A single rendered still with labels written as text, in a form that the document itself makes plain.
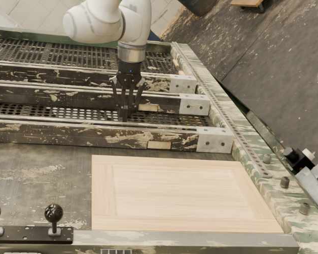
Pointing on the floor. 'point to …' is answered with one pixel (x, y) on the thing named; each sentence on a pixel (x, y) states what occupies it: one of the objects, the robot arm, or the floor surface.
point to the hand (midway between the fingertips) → (124, 116)
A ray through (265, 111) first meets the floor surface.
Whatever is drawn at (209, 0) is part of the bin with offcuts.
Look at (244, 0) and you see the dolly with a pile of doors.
